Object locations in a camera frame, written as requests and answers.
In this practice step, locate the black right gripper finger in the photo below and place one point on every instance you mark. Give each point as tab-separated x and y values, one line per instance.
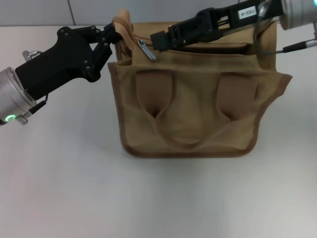
161	41

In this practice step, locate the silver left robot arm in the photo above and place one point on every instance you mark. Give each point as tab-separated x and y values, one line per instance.
12	94

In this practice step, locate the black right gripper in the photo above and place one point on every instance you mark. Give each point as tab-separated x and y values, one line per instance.
262	11

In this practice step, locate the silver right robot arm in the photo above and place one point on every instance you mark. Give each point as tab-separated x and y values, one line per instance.
299	12

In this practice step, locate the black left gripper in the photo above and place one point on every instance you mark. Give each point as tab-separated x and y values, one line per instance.
62	62

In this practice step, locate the khaki canvas food bag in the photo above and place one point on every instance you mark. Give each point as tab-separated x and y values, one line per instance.
193	116

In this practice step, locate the silver metal zipper pull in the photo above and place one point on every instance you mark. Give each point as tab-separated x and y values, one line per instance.
148	50

